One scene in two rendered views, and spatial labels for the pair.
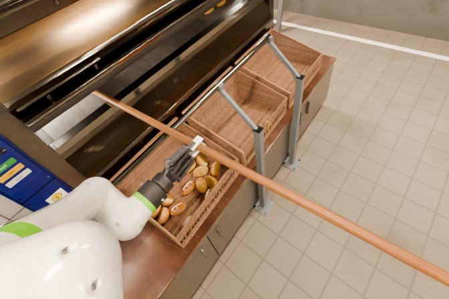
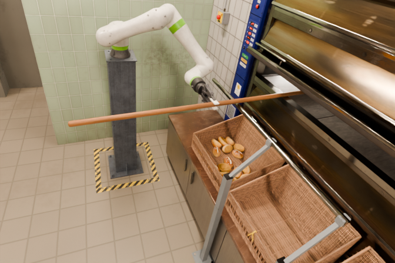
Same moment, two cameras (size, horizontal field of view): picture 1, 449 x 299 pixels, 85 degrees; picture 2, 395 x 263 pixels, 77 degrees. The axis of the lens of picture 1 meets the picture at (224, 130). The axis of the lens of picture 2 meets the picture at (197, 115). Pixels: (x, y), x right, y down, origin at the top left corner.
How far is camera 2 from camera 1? 1.43 m
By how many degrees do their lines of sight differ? 73
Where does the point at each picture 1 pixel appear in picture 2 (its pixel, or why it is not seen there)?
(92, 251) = (153, 13)
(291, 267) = (144, 241)
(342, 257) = not seen: outside the picture
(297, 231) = not seen: outside the picture
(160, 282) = (182, 133)
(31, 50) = (287, 36)
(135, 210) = (191, 74)
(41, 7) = (304, 26)
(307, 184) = not seen: outside the picture
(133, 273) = (194, 127)
